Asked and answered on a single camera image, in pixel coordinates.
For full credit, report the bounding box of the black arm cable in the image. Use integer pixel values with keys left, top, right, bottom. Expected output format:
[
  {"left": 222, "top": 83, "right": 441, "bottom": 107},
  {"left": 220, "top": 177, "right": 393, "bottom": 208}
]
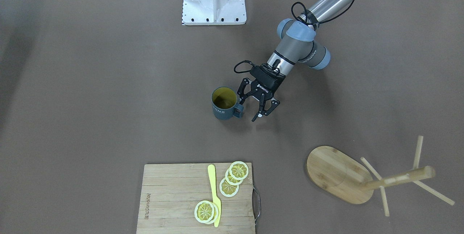
[{"left": 234, "top": 0, "right": 356, "bottom": 74}]

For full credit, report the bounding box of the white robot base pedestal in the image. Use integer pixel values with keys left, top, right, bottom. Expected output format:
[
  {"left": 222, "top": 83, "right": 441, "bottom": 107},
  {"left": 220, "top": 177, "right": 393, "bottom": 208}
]
[{"left": 181, "top": 0, "right": 247, "bottom": 26}]

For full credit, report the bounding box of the wooden cup storage rack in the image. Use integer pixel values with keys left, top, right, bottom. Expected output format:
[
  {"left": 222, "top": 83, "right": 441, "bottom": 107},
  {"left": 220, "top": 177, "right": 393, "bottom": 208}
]
[{"left": 306, "top": 135, "right": 455, "bottom": 217}]

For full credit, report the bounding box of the bamboo cutting board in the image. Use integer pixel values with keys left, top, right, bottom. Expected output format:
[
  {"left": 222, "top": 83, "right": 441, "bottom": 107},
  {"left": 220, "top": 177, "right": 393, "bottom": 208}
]
[{"left": 136, "top": 163, "right": 260, "bottom": 234}]

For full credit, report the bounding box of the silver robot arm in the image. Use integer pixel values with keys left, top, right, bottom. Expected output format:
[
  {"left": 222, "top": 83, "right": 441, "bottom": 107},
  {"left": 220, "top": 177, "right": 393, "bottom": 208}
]
[{"left": 233, "top": 0, "right": 354, "bottom": 120}]

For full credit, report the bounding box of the dark teal mug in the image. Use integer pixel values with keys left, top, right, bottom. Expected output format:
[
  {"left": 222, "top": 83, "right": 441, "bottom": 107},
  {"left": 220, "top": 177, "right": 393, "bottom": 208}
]
[{"left": 211, "top": 87, "right": 244, "bottom": 120}]

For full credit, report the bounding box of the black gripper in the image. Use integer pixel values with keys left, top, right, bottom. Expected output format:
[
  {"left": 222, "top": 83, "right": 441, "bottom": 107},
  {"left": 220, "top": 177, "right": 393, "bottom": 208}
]
[{"left": 237, "top": 65, "right": 286, "bottom": 122}]

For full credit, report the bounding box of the yellow plastic knife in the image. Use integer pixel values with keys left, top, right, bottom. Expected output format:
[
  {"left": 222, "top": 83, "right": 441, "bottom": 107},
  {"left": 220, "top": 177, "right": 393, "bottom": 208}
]
[{"left": 207, "top": 164, "right": 222, "bottom": 227}]

